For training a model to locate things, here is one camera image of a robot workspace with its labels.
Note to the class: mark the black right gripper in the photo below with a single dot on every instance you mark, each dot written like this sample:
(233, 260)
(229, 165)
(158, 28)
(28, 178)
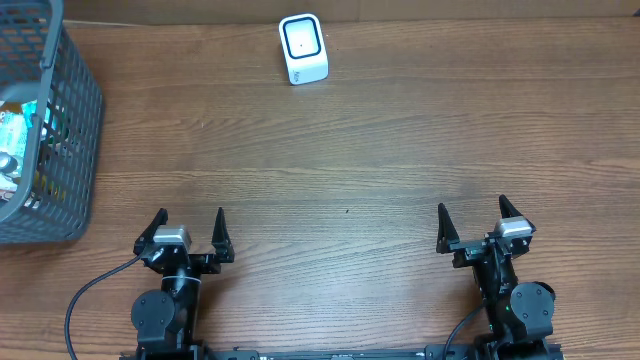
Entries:
(468, 250)

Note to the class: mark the teal white carton pack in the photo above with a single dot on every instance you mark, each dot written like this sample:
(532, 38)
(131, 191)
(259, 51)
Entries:
(30, 108)

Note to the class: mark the grey plastic mesh basket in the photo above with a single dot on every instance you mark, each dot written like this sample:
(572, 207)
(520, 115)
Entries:
(51, 199)

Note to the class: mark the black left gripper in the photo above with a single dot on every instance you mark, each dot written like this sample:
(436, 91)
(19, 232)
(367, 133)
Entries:
(185, 258)

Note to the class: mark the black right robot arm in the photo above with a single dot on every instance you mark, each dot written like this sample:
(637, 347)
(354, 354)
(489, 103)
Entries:
(519, 314)

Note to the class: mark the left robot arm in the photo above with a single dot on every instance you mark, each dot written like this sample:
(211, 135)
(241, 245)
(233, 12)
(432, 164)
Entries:
(165, 318)

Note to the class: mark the teal white packet in basket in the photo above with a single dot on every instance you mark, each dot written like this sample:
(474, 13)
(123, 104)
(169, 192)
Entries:
(14, 133)

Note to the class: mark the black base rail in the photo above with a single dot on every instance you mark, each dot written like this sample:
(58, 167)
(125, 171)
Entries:
(430, 352)

